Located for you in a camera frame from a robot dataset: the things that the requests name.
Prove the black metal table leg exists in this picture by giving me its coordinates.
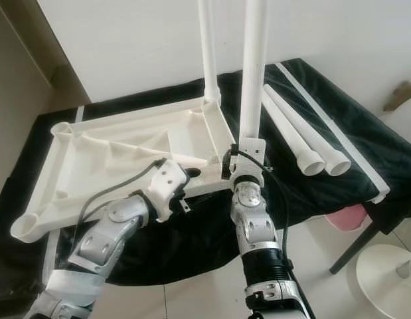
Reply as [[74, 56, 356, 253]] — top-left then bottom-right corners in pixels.
[[330, 213, 392, 274]]

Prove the brown object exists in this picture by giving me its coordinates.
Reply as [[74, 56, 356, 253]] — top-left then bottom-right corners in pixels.
[[383, 81, 411, 112]]

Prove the black table cloth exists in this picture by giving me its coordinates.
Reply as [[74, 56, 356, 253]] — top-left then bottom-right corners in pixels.
[[0, 56, 411, 286]]

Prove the white plastic children table top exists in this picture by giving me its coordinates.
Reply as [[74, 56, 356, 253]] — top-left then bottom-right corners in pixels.
[[9, 95, 239, 245]]

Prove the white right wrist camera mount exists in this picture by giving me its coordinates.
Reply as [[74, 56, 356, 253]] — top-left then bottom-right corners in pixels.
[[232, 138, 267, 188]]

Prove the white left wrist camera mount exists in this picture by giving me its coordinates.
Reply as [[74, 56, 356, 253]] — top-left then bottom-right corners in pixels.
[[145, 158, 186, 221]]

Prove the white plastic table leg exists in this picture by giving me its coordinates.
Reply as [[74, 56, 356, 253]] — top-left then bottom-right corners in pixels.
[[197, 0, 222, 106], [236, 0, 270, 144], [262, 85, 325, 177], [268, 85, 352, 177]]

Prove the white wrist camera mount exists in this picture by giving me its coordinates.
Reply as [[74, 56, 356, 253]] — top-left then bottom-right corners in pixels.
[[232, 138, 267, 188], [145, 158, 186, 221]]

